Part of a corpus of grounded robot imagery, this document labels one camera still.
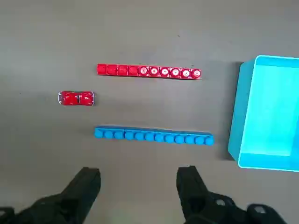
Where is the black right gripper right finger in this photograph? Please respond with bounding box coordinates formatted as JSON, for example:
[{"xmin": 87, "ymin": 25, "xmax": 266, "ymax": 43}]
[{"xmin": 176, "ymin": 165, "xmax": 287, "ymax": 224}]

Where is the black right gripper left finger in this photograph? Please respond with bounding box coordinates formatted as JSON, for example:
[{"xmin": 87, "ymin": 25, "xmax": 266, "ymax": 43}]
[{"xmin": 0, "ymin": 167, "xmax": 101, "ymax": 224}]

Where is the red toy car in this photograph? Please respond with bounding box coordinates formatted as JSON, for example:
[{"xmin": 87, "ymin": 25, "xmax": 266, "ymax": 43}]
[{"xmin": 57, "ymin": 90, "xmax": 96, "ymax": 107}]

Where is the blue studded block strip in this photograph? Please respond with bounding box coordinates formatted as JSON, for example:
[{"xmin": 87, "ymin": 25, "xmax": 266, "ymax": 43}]
[{"xmin": 93, "ymin": 126, "xmax": 215, "ymax": 147}]

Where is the light blue plastic bin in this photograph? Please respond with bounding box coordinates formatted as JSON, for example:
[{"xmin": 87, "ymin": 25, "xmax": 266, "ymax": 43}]
[{"xmin": 228, "ymin": 55, "xmax": 299, "ymax": 173}]

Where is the red studded block strip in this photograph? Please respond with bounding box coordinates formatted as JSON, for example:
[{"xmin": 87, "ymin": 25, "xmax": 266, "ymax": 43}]
[{"xmin": 97, "ymin": 63, "xmax": 202, "ymax": 80}]

